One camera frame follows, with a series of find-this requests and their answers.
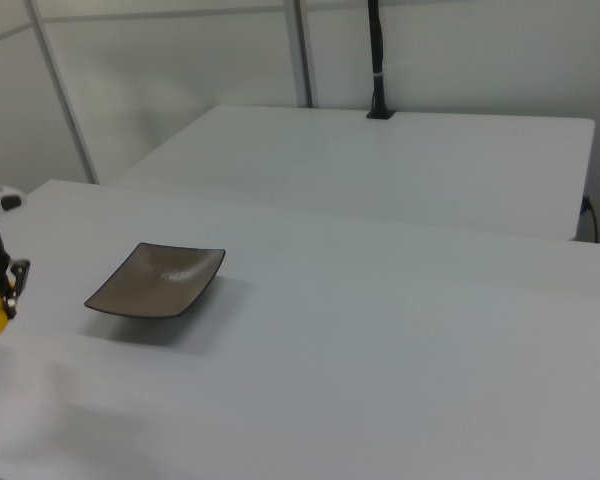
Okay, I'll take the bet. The black cable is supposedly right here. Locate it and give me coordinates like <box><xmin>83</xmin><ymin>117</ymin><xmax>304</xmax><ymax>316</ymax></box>
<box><xmin>581</xmin><ymin>196</ymin><xmax>600</xmax><ymax>244</ymax></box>

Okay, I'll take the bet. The white side table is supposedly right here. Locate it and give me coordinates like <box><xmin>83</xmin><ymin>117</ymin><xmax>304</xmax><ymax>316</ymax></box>
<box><xmin>102</xmin><ymin>103</ymin><xmax>597</xmax><ymax>243</ymax></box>

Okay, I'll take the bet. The black pole with white band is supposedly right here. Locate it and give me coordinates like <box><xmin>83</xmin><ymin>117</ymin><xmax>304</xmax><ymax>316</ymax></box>
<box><xmin>365</xmin><ymin>0</ymin><xmax>398</xmax><ymax>121</ymax></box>

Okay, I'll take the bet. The brown square ceramic plate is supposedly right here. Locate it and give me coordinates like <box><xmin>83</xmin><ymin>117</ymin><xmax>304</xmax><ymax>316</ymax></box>
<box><xmin>83</xmin><ymin>242</ymin><xmax>227</xmax><ymax>320</ymax></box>

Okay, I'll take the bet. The grey partition frame post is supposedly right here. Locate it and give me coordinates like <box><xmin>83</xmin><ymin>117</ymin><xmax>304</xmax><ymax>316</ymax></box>
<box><xmin>283</xmin><ymin>0</ymin><xmax>315</xmax><ymax>109</ymax></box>
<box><xmin>23</xmin><ymin>0</ymin><xmax>102</xmax><ymax>186</ymax></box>

